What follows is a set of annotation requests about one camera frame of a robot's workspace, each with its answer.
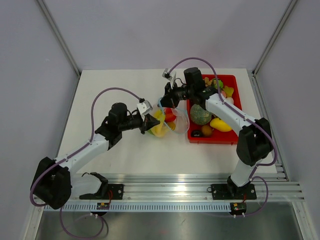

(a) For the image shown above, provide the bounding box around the beige longan cluster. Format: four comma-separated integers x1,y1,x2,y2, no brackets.
204,77,213,86

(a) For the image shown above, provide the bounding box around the white slotted cable duct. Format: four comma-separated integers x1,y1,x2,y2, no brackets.
44,202,232,213

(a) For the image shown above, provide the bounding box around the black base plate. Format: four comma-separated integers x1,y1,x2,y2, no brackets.
79,183,125,200
206,183,257,200

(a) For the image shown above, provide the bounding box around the left aluminium frame post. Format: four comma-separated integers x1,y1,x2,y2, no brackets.
37,0,81,78

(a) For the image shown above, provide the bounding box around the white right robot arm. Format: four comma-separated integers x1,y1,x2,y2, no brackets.
159,67,275,200

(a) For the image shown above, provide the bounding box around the red plastic tray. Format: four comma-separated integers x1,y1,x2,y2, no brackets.
186,74,242,145

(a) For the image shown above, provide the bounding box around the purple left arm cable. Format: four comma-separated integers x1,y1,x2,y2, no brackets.
29,87,145,237

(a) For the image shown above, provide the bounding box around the clear zip top bag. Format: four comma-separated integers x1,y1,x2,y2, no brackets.
147,102,190,138

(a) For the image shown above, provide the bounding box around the aluminium front rail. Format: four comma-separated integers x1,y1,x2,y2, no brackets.
33,173,306,202

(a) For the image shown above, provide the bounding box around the green netted melon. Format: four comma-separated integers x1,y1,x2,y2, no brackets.
189,104,212,126

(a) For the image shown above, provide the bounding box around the yellow banana bunch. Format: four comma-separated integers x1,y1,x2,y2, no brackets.
149,109,171,138

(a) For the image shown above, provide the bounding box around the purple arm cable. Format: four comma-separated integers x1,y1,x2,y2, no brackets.
29,87,145,237
167,57,279,218

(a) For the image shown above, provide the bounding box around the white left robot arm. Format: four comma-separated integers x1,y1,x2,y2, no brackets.
30,99,160,210

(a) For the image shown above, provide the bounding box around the right aluminium frame post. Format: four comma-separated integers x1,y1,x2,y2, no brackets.
251,0,300,77

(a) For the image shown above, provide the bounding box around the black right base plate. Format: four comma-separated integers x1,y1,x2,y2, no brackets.
206,183,257,200

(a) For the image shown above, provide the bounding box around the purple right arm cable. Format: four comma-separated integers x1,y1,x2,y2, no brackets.
167,57,279,218

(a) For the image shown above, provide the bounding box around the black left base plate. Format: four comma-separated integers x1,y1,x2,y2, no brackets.
79,183,125,200

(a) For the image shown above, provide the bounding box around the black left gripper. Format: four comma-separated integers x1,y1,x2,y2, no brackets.
119,113,160,135

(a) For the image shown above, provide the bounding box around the red apple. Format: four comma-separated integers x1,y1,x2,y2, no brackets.
164,108,176,123

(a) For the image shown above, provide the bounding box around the aluminium frame post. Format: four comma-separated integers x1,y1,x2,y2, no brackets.
251,0,300,77
37,0,81,78

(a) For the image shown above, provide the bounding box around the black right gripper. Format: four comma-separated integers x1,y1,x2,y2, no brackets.
158,81,195,109

